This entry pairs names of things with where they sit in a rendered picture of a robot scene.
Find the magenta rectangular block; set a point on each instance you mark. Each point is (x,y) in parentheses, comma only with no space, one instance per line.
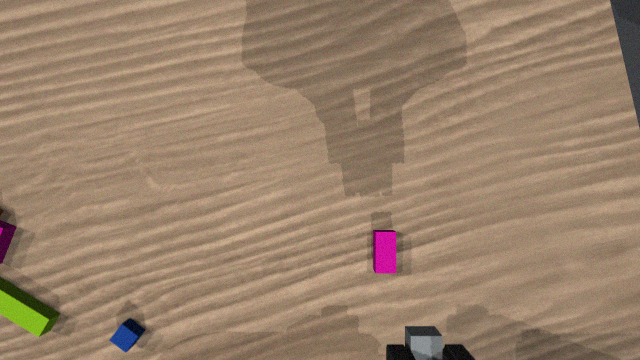
(384,251)
(6,233)

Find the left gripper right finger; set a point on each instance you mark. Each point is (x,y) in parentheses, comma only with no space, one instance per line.
(456,352)

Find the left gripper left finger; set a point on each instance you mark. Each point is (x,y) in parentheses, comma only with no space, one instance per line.
(398,352)

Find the small blue block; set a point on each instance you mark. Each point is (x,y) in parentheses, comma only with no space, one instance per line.
(127,335)

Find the lime green rod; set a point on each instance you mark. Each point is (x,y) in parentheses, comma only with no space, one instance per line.
(25,310)

